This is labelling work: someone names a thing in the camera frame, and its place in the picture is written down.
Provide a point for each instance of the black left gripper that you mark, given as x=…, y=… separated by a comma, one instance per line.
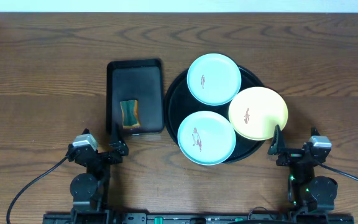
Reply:
x=101, y=155

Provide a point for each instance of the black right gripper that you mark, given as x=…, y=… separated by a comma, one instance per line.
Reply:
x=291, y=157

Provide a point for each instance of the green and orange sponge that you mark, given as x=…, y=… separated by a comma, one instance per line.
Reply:
x=130, y=114

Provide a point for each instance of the yellow plate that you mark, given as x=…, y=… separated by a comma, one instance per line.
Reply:
x=255, y=112

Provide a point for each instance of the light blue plate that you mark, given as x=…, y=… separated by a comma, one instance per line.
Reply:
x=214, y=79
x=206, y=138

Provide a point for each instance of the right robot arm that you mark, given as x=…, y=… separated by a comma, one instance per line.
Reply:
x=312, y=196

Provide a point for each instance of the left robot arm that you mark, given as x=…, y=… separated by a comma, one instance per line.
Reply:
x=90, y=189

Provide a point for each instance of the black rectangular tray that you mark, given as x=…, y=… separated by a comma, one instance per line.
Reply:
x=139, y=80

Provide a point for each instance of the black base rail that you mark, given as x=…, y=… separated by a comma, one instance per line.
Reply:
x=143, y=218

